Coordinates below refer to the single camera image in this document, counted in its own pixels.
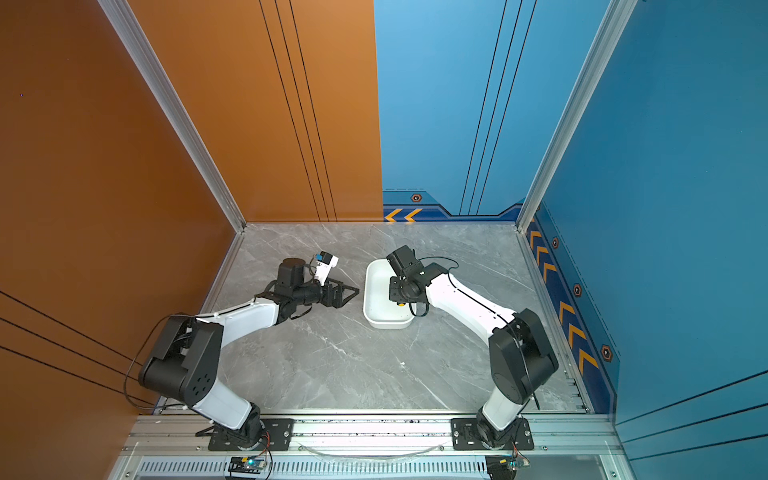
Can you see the white plastic bin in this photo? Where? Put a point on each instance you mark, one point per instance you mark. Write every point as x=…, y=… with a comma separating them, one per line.
x=381, y=312

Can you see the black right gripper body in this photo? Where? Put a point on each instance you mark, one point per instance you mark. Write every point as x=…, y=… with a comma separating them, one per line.
x=398, y=291

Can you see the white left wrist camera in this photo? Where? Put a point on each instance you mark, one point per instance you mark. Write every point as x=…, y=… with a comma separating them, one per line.
x=325, y=263

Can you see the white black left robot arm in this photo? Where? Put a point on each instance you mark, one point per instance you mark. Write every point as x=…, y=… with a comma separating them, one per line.
x=183, y=363

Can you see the aluminium corner post left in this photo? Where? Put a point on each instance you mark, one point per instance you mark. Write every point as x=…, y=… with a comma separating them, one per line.
x=126, y=25

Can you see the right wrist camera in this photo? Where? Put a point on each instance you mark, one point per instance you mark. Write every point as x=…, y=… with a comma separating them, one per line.
x=401, y=259

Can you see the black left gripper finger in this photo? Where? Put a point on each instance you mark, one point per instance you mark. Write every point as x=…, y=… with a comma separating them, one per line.
x=339, y=302
x=340, y=289

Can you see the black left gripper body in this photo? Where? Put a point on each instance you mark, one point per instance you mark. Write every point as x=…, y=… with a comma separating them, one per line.
x=317, y=294

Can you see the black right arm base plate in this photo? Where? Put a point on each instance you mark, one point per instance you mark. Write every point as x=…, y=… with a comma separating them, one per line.
x=478, y=434

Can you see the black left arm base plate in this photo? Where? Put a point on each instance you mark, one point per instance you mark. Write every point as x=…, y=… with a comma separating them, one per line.
x=274, y=434

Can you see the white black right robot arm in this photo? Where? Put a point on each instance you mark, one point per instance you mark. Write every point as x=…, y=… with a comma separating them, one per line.
x=521, y=356

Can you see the circuit board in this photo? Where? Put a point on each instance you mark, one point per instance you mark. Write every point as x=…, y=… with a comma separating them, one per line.
x=505, y=467
x=247, y=467

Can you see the right circuit board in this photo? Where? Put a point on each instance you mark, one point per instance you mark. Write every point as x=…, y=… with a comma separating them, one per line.
x=505, y=467

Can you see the left circuit board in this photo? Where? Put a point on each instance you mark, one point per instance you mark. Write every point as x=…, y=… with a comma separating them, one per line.
x=247, y=467

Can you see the aluminium corner post right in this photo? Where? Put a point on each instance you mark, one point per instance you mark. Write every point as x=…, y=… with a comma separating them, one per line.
x=601, y=50

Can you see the aluminium corner post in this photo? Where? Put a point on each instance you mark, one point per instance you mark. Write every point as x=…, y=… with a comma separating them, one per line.
x=601, y=50
x=126, y=25

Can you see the aluminium front rail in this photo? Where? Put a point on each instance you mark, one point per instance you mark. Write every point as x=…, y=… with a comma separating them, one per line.
x=374, y=445

